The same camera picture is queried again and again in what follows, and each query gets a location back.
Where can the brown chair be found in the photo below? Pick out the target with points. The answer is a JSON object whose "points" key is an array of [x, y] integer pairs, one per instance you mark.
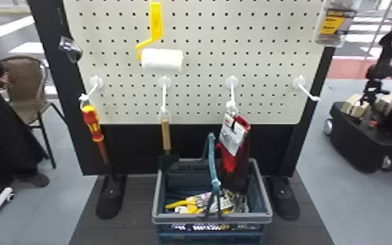
{"points": [[25, 92]]}

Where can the clear hook packet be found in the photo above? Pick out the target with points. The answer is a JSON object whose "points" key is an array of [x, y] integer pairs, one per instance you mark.
{"points": [[69, 48]]}

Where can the red yellow screwdriver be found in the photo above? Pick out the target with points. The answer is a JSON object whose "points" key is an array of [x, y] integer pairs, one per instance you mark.
{"points": [[92, 123]]}

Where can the yellow paint roller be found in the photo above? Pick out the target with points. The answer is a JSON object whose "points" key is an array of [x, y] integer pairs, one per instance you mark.
{"points": [[160, 58]]}

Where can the red black gloves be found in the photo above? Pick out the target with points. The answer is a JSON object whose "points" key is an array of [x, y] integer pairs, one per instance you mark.
{"points": [[233, 150]]}

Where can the yellow black tool packet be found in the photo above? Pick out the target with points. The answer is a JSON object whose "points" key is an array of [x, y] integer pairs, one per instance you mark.
{"points": [[334, 24]]}

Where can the person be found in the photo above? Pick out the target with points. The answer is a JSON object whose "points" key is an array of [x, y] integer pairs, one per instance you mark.
{"points": [[1, 130]]}

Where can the blue basket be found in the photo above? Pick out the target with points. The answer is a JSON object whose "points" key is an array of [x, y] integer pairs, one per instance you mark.
{"points": [[213, 215]]}

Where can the white pegboard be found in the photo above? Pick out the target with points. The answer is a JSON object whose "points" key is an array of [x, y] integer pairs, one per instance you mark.
{"points": [[216, 41]]}

